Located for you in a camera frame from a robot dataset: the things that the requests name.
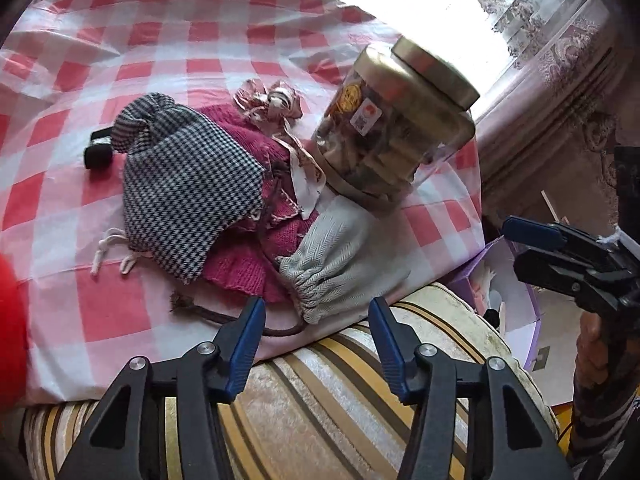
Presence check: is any houndstooth drawstring pouch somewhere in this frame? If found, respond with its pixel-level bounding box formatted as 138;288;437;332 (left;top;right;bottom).
90;92;266;285

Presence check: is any purple cardboard box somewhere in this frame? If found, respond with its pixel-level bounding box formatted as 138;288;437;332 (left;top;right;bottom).
447;235;551;371

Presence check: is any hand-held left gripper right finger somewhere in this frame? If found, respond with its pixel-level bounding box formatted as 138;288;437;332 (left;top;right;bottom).
367;296;576;480

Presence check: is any pink checked tablecloth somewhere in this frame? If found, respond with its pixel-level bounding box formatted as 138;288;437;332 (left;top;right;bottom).
0;0;486;403

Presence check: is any patterned lace curtain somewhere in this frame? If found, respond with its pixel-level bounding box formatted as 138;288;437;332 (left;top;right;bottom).
450;0;621;221

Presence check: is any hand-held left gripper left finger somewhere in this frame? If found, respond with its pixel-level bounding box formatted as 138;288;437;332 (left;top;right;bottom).
57;296;267;480

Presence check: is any floral drawstring pouch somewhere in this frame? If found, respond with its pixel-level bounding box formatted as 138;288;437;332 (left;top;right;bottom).
234;79;328;221

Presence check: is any grey herringbone drawstring pouch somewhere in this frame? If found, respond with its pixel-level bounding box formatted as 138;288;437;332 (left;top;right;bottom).
170;195;421;337

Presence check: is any magenta knitted cloth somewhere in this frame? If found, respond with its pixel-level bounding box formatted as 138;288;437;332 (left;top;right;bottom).
192;104;321;303

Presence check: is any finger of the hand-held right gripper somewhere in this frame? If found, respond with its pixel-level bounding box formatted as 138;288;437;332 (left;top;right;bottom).
502;216;608;267
514;247;593;297

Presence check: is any clear jar with gold lid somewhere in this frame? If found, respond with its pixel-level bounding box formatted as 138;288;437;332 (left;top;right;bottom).
311;36;481;216

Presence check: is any red soft object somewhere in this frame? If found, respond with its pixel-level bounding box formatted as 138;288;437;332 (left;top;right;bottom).
0;252;28;411

